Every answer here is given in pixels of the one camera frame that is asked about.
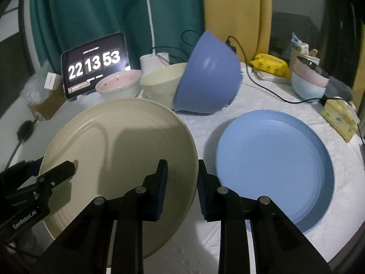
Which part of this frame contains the white desk lamp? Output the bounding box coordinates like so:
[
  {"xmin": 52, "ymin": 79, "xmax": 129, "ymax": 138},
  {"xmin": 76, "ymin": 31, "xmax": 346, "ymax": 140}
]
[{"xmin": 117, "ymin": 0, "xmax": 174, "ymax": 76}]

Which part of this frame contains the pink speckled bowl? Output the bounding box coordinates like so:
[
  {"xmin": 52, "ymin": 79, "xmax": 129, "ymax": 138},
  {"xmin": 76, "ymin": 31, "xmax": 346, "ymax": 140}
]
[{"xmin": 95, "ymin": 70, "xmax": 142, "ymax": 102}]

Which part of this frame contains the blue white packet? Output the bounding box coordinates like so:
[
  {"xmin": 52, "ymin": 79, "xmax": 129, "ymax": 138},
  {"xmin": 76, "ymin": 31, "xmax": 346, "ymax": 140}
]
[{"xmin": 289, "ymin": 33, "xmax": 310, "ymax": 57}]

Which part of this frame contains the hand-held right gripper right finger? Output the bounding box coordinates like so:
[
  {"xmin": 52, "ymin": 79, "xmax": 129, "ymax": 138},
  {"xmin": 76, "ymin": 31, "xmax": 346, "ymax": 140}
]
[{"xmin": 198, "ymin": 159, "xmax": 333, "ymax": 274}]

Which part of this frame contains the tablet with clock display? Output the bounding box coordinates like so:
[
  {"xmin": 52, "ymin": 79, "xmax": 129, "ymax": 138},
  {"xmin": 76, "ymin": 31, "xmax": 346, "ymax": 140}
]
[{"xmin": 61, "ymin": 32, "xmax": 132, "ymax": 99}]

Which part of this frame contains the small white box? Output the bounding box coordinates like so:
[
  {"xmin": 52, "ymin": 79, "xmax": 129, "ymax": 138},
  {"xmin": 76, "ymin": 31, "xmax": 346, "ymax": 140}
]
[{"xmin": 44, "ymin": 73, "xmax": 62, "ymax": 90}]

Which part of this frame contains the looped black cable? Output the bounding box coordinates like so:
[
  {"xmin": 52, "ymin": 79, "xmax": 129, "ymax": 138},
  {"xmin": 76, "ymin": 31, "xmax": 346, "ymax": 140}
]
[{"xmin": 181, "ymin": 30, "xmax": 206, "ymax": 57}]

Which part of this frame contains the light blue bowl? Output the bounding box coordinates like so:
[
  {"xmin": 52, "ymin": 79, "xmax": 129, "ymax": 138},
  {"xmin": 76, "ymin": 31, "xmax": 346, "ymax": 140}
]
[{"xmin": 291, "ymin": 73, "xmax": 326, "ymax": 101}]

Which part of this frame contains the cardboard box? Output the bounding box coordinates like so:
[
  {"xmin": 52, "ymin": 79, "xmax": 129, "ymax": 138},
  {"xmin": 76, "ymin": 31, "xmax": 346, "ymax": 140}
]
[{"xmin": 28, "ymin": 87, "xmax": 67, "ymax": 120}]

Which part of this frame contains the black round device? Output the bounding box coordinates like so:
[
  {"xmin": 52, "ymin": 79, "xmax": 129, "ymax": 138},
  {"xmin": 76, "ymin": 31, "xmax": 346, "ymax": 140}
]
[{"xmin": 16, "ymin": 120, "xmax": 35, "ymax": 142}]

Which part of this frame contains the teal curtain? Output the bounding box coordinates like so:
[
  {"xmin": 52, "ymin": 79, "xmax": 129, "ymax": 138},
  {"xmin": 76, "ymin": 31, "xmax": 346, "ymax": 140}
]
[{"xmin": 29, "ymin": 0, "xmax": 206, "ymax": 75}]

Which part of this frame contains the long black cable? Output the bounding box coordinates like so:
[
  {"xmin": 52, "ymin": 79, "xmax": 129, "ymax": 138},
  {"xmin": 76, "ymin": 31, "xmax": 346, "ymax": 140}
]
[{"xmin": 232, "ymin": 37, "xmax": 328, "ymax": 105}]

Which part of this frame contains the white quilted tablecloth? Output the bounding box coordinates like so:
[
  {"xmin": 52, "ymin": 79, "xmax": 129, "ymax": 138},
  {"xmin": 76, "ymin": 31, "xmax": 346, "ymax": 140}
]
[{"xmin": 0, "ymin": 60, "xmax": 365, "ymax": 266}]

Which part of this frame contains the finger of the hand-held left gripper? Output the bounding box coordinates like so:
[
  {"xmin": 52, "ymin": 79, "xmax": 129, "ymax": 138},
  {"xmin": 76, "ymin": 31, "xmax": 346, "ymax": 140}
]
[
  {"xmin": 18, "ymin": 158, "xmax": 44, "ymax": 178},
  {"xmin": 37, "ymin": 159, "xmax": 79, "ymax": 191}
]

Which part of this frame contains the beige plate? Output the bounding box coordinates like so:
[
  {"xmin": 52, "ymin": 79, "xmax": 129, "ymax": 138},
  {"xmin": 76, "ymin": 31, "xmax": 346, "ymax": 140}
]
[{"xmin": 38, "ymin": 98, "xmax": 198, "ymax": 259}]

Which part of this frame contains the large blue bowl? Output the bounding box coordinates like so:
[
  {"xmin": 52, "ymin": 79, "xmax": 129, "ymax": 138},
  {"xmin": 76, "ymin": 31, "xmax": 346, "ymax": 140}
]
[{"xmin": 172, "ymin": 30, "xmax": 243, "ymax": 115}]

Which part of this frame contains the blue plate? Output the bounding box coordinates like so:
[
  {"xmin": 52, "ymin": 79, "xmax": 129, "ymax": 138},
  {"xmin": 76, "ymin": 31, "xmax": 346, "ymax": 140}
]
[{"xmin": 215, "ymin": 110, "xmax": 335, "ymax": 234}]

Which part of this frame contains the white round container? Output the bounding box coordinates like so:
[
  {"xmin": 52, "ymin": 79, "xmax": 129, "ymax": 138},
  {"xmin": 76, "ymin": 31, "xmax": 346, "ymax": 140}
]
[{"xmin": 293, "ymin": 55, "xmax": 330, "ymax": 89}]

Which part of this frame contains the yellow tissue pack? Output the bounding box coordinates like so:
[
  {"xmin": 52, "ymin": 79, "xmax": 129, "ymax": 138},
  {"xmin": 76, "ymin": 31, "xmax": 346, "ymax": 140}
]
[{"xmin": 321, "ymin": 99, "xmax": 359, "ymax": 143}]

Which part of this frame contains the yellow curtain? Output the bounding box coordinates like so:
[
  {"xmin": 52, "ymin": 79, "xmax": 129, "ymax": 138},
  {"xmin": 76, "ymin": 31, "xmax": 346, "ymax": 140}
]
[{"xmin": 200, "ymin": 0, "xmax": 271, "ymax": 60}]

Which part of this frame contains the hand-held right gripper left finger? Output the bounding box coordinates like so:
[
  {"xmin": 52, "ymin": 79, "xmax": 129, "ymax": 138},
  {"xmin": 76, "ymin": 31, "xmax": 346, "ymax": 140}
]
[{"xmin": 31, "ymin": 159, "xmax": 169, "ymax": 274}]

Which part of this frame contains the grey cloth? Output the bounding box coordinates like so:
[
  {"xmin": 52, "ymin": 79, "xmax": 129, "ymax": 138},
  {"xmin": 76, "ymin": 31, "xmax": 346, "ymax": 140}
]
[{"xmin": 325, "ymin": 77, "xmax": 354, "ymax": 101}]

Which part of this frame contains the cream bowl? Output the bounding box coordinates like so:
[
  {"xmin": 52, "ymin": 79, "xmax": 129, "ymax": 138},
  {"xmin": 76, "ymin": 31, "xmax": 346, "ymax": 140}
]
[{"xmin": 139, "ymin": 62, "xmax": 189, "ymax": 109}]

